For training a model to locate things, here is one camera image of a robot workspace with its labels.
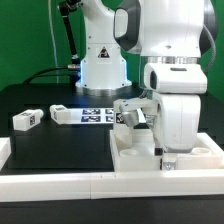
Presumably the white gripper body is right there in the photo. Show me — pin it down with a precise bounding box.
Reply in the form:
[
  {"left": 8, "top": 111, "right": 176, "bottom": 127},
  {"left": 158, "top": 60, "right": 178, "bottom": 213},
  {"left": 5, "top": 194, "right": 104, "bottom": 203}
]
[{"left": 152, "top": 93, "right": 201, "bottom": 153}]

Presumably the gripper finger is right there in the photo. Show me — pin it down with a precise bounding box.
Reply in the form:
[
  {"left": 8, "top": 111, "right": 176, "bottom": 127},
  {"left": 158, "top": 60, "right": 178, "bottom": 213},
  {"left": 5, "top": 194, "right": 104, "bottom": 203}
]
[{"left": 161, "top": 153, "right": 177, "bottom": 171}]

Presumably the white square tabletop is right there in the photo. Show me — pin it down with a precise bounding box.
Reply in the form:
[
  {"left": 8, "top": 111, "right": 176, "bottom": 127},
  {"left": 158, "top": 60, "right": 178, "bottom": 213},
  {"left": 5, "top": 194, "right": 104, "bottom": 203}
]
[{"left": 110, "top": 129, "right": 224, "bottom": 172}]

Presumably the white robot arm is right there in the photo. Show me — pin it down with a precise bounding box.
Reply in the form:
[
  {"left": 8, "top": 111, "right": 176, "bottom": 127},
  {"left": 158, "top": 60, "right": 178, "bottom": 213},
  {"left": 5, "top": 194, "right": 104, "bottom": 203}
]
[{"left": 77, "top": 0, "right": 207, "bottom": 171}]

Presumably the white front fence bar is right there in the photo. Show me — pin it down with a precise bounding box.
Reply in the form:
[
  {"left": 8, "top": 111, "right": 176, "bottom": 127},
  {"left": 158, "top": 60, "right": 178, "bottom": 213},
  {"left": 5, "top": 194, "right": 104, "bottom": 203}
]
[{"left": 0, "top": 169, "right": 224, "bottom": 202}]

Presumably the white fence bar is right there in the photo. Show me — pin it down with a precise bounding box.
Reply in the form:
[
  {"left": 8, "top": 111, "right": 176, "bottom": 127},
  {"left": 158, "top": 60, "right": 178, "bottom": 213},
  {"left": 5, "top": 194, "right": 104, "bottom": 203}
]
[
  {"left": 0, "top": 138, "right": 11, "bottom": 170},
  {"left": 0, "top": 169, "right": 224, "bottom": 202}
]

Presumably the white sheet with fiducial markers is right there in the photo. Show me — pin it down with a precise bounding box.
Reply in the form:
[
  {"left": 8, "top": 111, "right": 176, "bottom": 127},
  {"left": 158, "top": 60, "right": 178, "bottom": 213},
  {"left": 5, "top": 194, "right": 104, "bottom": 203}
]
[{"left": 63, "top": 107, "right": 148, "bottom": 125}]

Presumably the white left fence bar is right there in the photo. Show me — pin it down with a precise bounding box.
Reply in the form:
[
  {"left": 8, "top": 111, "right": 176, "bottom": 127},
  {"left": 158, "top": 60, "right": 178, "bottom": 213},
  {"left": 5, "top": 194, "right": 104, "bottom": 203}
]
[{"left": 0, "top": 138, "right": 11, "bottom": 170}]

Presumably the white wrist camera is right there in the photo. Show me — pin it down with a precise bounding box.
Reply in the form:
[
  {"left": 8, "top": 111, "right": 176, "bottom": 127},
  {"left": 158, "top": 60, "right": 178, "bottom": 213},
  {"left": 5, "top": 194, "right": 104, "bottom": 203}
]
[{"left": 143, "top": 63, "right": 207, "bottom": 94}]

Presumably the black cable on table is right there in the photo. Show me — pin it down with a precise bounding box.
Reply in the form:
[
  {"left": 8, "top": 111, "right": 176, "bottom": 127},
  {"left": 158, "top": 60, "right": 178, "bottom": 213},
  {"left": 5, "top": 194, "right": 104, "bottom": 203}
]
[{"left": 22, "top": 66, "right": 80, "bottom": 84}]

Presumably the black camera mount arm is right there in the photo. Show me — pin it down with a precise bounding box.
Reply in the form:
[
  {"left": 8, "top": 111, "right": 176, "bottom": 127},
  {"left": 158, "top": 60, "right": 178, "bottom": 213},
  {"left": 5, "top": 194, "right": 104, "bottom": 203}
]
[{"left": 58, "top": 0, "right": 81, "bottom": 63}]

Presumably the white hanging cable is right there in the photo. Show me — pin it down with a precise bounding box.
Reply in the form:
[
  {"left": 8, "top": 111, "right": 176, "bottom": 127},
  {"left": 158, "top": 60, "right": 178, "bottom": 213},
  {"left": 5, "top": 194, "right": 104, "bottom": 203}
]
[{"left": 47, "top": 0, "right": 60, "bottom": 84}]

